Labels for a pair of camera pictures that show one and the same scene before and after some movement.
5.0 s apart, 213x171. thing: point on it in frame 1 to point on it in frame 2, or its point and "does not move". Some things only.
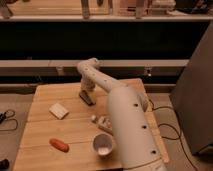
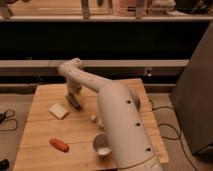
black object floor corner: [4, 164] does not move
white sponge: [58, 110] does not move
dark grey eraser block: [86, 97] to [72, 99]
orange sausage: [60, 146] does not move
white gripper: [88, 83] to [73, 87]
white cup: [103, 144] does not move
